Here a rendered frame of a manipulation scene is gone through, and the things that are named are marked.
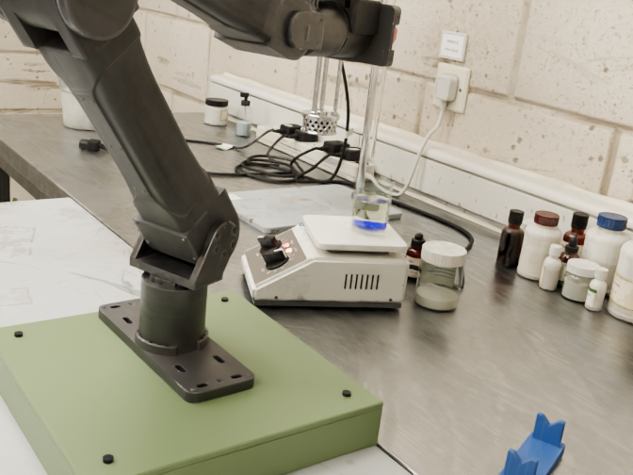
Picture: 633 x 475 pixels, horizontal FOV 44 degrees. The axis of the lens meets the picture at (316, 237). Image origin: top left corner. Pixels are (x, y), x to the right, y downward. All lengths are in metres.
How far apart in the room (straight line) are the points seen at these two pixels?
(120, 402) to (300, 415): 0.15
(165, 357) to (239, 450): 0.14
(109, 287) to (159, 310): 0.30
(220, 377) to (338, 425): 0.11
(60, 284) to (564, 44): 0.89
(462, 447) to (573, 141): 0.74
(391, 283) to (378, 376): 0.19
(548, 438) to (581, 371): 0.20
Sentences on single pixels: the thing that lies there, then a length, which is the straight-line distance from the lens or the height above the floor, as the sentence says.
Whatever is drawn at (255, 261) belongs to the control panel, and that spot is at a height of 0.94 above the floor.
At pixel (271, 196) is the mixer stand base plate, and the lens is 1.45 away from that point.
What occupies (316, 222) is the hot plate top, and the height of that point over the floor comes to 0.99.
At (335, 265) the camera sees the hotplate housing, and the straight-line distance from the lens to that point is 0.99.
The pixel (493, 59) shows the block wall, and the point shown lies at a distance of 1.52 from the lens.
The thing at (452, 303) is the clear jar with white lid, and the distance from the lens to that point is 1.06.
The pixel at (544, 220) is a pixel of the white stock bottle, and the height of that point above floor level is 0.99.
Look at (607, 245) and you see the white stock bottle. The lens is 1.22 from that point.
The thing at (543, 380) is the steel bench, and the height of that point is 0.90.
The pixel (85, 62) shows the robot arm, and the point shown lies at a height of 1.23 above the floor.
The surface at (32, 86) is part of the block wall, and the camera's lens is 3.31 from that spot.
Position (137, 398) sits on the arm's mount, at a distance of 0.71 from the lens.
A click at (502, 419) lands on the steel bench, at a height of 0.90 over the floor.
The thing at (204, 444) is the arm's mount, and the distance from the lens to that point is 0.65.
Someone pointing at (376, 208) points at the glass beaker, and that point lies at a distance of 1.02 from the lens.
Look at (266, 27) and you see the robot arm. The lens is 0.73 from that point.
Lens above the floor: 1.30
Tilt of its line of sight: 18 degrees down
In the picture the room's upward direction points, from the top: 6 degrees clockwise
